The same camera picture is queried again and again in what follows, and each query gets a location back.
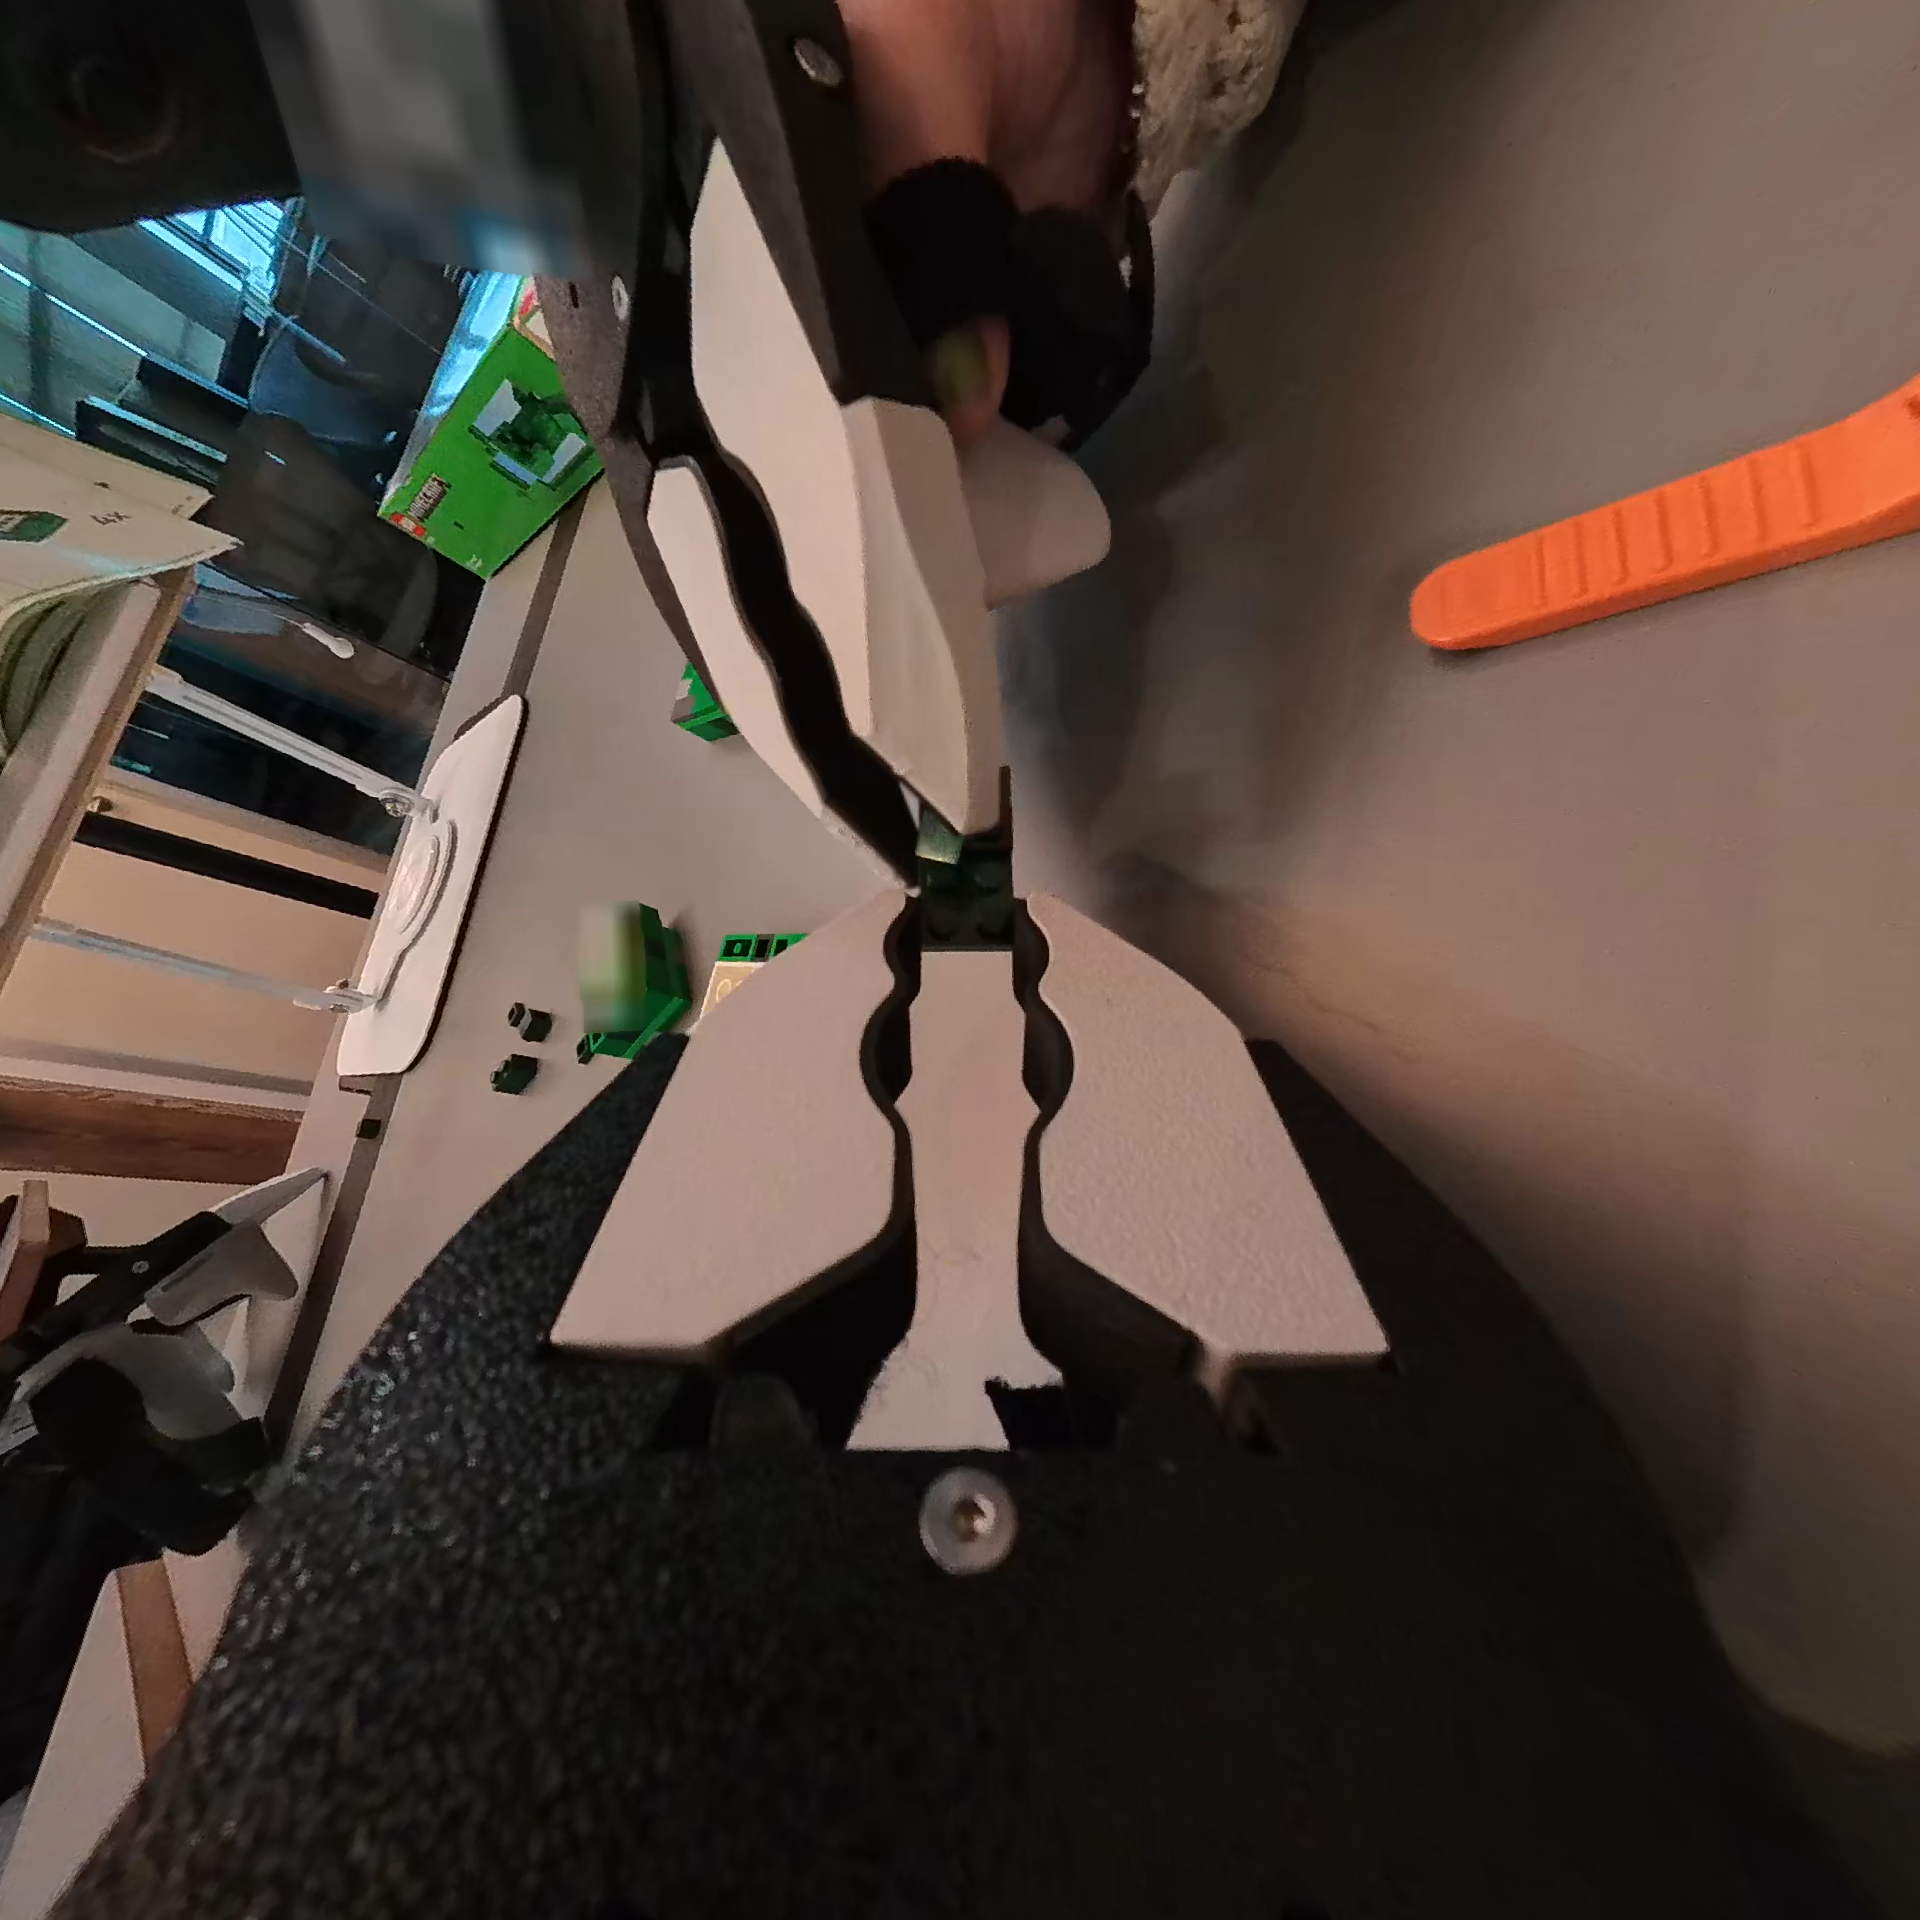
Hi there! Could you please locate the green cardboard lego box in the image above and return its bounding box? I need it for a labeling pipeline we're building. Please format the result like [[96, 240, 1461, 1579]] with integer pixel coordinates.
[[372, 288, 606, 581]]

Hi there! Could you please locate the green lego face block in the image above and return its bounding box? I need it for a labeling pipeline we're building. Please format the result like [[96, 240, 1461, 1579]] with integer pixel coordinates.
[[576, 900, 696, 1066], [699, 929, 814, 1025]]

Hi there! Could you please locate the white book stand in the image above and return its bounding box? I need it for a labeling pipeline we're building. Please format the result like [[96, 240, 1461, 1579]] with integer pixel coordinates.
[[0, 563, 530, 1082]]

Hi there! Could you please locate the dark green lego assembly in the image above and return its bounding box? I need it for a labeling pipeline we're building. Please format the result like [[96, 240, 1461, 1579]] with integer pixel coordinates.
[[917, 826, 1024, 955]]

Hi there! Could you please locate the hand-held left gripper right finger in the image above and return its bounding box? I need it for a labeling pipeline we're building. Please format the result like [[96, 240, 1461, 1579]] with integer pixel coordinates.
[[1020, 892, 1392, 1446]]

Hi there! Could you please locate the dark office chairs row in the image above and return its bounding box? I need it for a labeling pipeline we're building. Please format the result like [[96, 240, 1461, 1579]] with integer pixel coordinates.
[[135, 322, 455, 682]]

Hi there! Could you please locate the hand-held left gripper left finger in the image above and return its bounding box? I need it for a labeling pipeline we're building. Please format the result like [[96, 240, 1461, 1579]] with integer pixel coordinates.
[[548, 892, 920, 1446]]

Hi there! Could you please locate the open lego instruction booklet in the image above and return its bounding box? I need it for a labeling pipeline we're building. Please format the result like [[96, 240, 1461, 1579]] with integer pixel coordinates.
[[0, 410, 245, 770]]

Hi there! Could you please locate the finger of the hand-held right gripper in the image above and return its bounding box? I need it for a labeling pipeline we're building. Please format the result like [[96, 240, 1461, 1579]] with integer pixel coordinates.
[[688, 140, 1008, 836], [644, 454, 920, 889]]

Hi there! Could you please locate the person's right hand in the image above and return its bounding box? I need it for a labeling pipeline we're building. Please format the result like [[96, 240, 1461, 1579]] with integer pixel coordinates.
[[838, 0, 1142, 213]]

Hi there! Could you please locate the orange brick separator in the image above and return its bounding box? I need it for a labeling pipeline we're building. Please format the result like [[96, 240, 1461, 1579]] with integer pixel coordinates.
[[1407, 374, 1920, 653]]

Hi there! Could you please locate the person's right forearm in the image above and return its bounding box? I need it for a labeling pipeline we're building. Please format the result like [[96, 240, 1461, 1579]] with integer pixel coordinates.
[[1124, 0, 1309, 201]]

